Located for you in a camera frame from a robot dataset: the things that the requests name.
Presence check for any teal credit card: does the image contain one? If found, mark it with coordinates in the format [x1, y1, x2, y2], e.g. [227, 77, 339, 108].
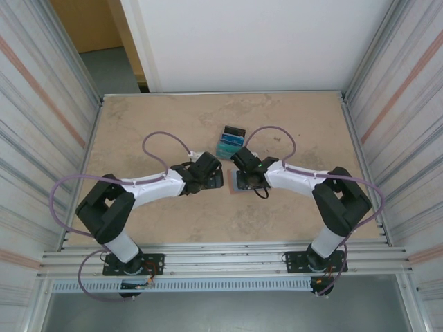
[215, 140, 243, 160]

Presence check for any wooden door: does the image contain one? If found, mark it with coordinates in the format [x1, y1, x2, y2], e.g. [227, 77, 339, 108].
[51, 0, 150, 93]

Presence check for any blue credit card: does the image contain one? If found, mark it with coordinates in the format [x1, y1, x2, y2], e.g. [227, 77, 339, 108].
[220, 133, 245, 145]

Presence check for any corrugated metal side panel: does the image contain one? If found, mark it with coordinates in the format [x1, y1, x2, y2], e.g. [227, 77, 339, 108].
[341, 0, 443, 332]
[0, 0, 105, 332]

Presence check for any aluminium rail frame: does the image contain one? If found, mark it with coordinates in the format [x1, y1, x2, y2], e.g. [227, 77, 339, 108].
[40, 238, 415, 279]

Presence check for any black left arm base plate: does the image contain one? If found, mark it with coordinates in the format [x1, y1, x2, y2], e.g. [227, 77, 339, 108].
[103, 253, 165, 277]

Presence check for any slotted grey cable duct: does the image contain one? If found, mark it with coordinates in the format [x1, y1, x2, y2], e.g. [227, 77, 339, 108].
[51, 277, 313, 294]

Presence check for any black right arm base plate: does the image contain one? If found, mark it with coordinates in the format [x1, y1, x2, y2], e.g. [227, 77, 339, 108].
[283, 250, 348, 274]

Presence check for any teal and black box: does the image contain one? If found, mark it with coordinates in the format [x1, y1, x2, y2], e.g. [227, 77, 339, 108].
[215, 124, 247, 161]

